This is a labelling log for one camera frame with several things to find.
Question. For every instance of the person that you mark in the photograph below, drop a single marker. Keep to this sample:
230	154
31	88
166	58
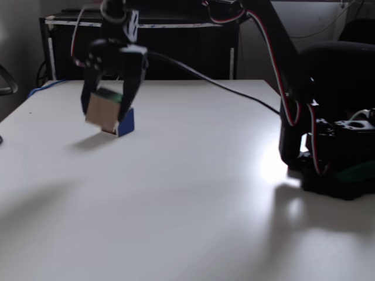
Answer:
337	70

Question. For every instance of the black cabinet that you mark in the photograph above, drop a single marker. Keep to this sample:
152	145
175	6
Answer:
181	52

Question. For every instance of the green table clamp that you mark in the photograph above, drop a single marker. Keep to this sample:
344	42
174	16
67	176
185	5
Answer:
356	172

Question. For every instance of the grey chair armrest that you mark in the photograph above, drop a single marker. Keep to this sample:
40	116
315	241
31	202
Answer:
10	83

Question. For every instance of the tag-printed multicolour cube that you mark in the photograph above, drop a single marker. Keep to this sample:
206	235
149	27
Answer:
126	124

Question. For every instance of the green-topped wooden cube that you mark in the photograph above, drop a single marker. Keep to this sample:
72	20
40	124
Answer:
104	112

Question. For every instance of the black office chair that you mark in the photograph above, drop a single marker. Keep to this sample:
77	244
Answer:
359	32

